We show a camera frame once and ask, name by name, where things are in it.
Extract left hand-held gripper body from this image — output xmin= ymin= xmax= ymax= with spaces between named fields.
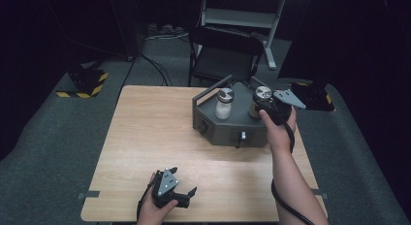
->
xmin=151 ymin=168 xmax=190 ymax=209

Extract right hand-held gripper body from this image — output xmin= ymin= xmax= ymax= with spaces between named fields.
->
xmin=267 ymin=88 xmax=307 ymax=126

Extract glass jar with brown powder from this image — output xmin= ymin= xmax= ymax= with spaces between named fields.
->
xmin=247 ymin=85 xmax=274 ymax=119

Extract dark grey corner rack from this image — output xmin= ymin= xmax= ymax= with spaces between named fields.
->
xmin=192 ymin=75 xmax=276 ymax=149

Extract glass jar with white powder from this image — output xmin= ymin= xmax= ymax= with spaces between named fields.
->
xmin=214 ymin=87 xmax=236 ymax=120

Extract person's left hand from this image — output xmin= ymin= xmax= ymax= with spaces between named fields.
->
xmin=135 ymin=172 xmax=179 ymax=225

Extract person's right hand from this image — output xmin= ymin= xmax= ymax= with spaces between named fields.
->
xmin=258 ymin=106 xmax=298 ymax=155

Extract black stand base yellow stripes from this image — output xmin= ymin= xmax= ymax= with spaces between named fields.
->
xmin=55 ymin=68 xmax=110 ymax=99
xmin=290 ymin=80 xmax=335 ymax=113

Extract black folding chair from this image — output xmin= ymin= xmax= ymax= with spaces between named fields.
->
xmin=187 ymin=25 xmax=265 ymax=87

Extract grey tape strip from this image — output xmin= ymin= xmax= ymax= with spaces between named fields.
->
xmin=77 ymin=190 xmax=101 ymax=201
xmin=312 ymin=188 xmax=330 ymax=201

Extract left hand-held gripper cable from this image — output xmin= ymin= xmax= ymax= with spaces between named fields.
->
xmin=136 ymin=178 xmax=157 ymax=221

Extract hand-held gripper cable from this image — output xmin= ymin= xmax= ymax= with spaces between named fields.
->
xmin=136 ymin=178 xmax=157 ymax=221
xmin=270 ymin=120 xmax=316 ymax=225

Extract grey metal desk frame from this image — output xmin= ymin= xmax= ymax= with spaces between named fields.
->
xmin=199 ymin=0 xmax=314 ymax=71

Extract right hand-held gripper cable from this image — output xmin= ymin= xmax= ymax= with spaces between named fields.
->
xmin=270 ymin=120 xmax=316 ymax=225

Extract black floor cable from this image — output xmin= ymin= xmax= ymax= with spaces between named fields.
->
xmin=140 ymin=53 xmax=173 ymax=87

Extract white power strip with cables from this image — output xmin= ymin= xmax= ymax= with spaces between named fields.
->
xmin=144 ymin=22 xmax=190 ymax=42

